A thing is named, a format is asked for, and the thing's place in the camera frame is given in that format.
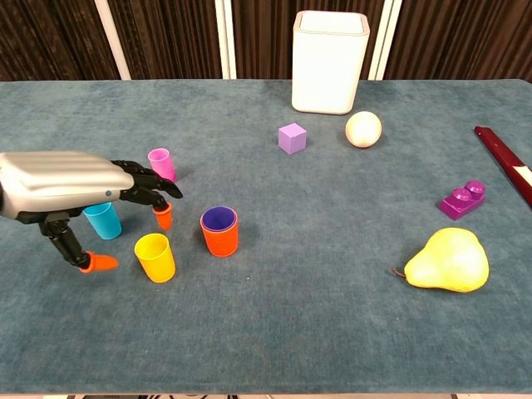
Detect purple toy brick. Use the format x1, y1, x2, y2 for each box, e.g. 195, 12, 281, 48
438, 180, 487, 221

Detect dark blue plastic cup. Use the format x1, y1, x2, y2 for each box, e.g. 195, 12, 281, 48
201, 207, 237, 232

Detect orange plastic cup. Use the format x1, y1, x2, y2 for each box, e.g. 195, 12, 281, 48
199, 207, 240, 258

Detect cyan plastic cup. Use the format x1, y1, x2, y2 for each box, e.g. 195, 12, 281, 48
81, 202, 123, 241

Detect white lidded bin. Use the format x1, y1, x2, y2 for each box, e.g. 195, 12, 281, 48
291, 10, 371, 116

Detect purple cube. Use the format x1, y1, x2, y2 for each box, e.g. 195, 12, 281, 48
278, 122, 308, 155

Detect yellow toy pear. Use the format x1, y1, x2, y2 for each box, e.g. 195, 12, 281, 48
390, 227, 490, 293

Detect blue table cloth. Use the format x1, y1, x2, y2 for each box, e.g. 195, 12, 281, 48
0, 78, 532, 395

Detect pink plastic cup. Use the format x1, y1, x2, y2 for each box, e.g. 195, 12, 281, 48
147, 147, 177, 183

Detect white partition post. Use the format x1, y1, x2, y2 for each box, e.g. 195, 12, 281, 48
367, 0, 403, 81
94, 0, 132, 81
214, 0, 237, 80

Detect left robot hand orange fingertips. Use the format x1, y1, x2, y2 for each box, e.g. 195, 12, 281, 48
0, 151, 184, 274

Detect white ball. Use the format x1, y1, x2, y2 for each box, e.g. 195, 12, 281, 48
344, 111, 382, 149

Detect dark red long box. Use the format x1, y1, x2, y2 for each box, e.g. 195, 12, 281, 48
474, 126, 532, 209

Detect yellow plastic cup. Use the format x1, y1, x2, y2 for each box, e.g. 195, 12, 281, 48
133, 232, 176, 284

